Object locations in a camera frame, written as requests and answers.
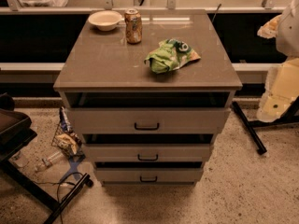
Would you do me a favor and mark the grey drawer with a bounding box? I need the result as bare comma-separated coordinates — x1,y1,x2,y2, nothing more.
94,168,203,184
67,108,230,134
83,144,212,162

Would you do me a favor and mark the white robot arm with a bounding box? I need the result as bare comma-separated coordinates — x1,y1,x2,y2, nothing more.
256,0,299,122

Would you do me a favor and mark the grey drawer cabinet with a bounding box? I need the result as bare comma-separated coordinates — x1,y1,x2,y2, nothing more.
52,8,243,187

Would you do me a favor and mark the green chip bag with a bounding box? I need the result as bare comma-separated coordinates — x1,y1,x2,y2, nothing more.
144,38,201,74

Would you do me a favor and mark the orange soda can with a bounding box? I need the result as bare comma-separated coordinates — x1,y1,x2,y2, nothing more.
124,8,142,44

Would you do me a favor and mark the white bowl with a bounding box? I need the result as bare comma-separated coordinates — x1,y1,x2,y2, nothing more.
88,10,122,32

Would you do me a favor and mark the clear plastic bottle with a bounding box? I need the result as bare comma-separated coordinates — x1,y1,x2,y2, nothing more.
35,151,64,173

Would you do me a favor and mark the black chair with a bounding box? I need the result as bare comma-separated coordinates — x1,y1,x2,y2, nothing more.
0,93,36,162

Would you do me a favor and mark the black stand leg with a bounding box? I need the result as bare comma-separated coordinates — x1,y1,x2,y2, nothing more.
0,161,93,224

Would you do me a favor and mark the black floor cable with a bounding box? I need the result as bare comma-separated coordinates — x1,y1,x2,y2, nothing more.
32,171,85,224

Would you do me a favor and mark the black table frame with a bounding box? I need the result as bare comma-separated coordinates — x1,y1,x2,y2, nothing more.
232,97,299,155

